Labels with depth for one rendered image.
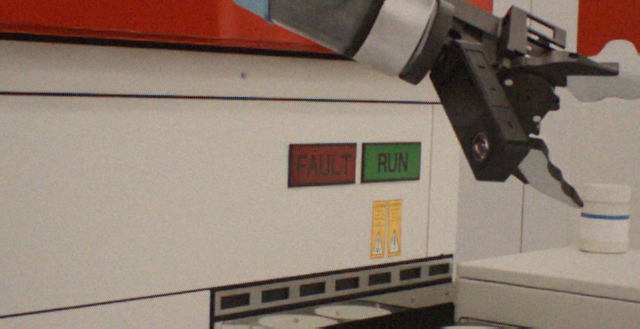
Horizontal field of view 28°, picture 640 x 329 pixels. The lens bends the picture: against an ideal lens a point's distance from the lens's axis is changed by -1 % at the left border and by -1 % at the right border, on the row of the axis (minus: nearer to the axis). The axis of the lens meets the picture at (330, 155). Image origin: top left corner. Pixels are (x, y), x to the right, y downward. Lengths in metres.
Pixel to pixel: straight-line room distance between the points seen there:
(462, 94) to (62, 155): 0.39
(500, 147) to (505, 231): 3.72
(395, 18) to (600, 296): 0.69
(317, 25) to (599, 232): 0.95
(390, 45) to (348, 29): 0.03
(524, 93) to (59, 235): 0.45
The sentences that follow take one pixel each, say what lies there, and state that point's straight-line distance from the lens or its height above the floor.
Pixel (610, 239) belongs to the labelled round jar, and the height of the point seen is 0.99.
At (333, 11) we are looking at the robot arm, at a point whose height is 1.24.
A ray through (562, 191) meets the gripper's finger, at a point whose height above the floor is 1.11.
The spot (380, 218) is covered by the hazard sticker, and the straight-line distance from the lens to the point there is 1.54.
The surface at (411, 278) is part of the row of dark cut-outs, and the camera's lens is 1.60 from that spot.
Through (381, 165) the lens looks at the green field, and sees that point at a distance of 1.52.
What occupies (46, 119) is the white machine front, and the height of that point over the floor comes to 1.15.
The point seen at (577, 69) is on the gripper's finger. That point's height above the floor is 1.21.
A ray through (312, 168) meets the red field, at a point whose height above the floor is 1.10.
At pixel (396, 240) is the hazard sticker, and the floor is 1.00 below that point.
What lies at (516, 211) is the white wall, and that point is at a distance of 4.71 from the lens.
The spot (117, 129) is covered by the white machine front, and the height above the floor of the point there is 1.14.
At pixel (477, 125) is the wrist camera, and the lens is 0.96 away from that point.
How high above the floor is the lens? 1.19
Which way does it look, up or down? 3 degrees down
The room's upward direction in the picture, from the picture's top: 2 degrees clockwise
